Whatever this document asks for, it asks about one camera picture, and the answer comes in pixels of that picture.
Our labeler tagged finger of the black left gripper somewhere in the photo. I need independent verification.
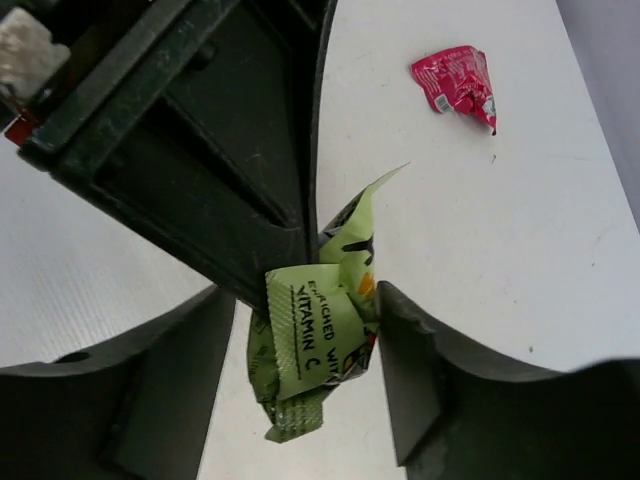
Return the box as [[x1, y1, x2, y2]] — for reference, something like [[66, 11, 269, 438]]
[[288, 1, 337, 263], [17, 1, 304, 310]]

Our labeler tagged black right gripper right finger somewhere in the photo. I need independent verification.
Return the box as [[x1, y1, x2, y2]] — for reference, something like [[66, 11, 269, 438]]
[[376, 281, 639, 479]]

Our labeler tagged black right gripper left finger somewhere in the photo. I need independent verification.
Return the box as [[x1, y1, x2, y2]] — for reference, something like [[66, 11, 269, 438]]
[[1, 287, 236, 479]]

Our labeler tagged pink snack packet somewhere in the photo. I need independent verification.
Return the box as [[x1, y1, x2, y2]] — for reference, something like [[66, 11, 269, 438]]
[[410, 45, 497, 136]]

